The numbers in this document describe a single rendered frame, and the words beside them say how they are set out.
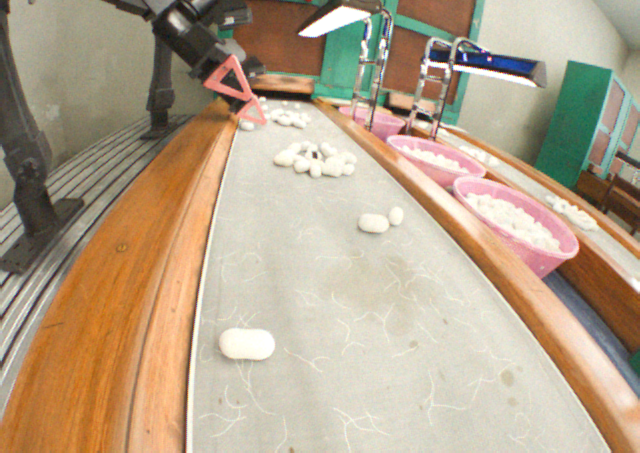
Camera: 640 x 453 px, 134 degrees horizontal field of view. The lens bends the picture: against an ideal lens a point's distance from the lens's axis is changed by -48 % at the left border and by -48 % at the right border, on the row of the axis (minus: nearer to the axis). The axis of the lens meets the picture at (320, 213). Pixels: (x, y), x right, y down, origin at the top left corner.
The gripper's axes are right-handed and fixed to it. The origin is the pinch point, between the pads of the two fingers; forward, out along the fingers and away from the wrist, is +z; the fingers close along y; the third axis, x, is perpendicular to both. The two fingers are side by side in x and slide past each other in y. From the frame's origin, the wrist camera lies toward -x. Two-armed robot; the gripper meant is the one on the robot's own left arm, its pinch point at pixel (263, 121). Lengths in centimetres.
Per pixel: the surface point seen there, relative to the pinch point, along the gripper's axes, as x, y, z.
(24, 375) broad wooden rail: 10, -65, -14
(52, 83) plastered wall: 116, 143, -149
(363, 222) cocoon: -6.7, -46.6, 8.1
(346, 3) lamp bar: -29.1, -20.7, -9.7
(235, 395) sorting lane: 3, -64, -2
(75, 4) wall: 53, 150, -174
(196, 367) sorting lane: 5, -62, -4
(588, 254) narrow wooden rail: -36, -57, 43
